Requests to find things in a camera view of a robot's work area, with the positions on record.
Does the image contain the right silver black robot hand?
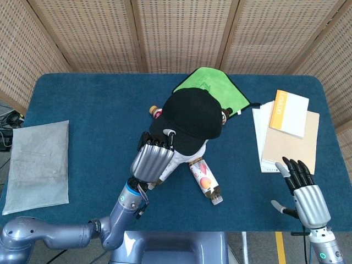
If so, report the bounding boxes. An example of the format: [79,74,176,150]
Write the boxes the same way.
[271,156,331,229]

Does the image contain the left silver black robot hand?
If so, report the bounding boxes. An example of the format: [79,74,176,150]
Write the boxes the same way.
[130,128,177,184]

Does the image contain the black baseball cap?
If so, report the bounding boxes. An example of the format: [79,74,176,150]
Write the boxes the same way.
[148,88,223,157]

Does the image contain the white mannequin head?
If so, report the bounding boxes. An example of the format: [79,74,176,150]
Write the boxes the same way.
[173,140,207,166]

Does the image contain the dark label bottle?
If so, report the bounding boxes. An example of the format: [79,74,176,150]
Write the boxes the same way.
[219,107,234,126]

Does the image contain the green apple label bottle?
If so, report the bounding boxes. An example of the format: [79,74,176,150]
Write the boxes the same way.
[147,159,178,190]

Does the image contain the red label drink bottle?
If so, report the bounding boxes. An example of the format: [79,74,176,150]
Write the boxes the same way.
[149,105,163,119]

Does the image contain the peach label bottle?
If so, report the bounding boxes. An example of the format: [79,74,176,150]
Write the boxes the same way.
[188,158,223,206]

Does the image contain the tan spiral notebook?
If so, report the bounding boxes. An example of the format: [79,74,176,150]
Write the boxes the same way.
[260,109,320,176]

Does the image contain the white table leg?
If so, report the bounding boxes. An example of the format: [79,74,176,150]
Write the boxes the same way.
[241,232,250,264]

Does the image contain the blue-grey robot torso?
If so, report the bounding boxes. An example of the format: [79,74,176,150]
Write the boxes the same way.
[109,230,229,264]

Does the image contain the yellow and white book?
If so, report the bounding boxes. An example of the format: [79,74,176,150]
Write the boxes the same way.
[268,89,310,139]

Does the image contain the white paper sheets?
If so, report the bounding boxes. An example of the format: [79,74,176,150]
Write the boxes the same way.
[252,100,276,174]

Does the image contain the green microfiber cloth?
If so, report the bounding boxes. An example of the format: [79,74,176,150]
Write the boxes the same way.
[172,67,261,116]

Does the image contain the grey padded envelope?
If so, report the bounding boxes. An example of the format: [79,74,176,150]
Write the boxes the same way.
[2,120,70,216]

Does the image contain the woven wooden folding screen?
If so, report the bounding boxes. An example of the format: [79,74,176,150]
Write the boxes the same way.
[0,0,352,133]

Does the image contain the black cables and power strip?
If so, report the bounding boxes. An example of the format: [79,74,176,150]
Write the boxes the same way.
[0,101,25,152]

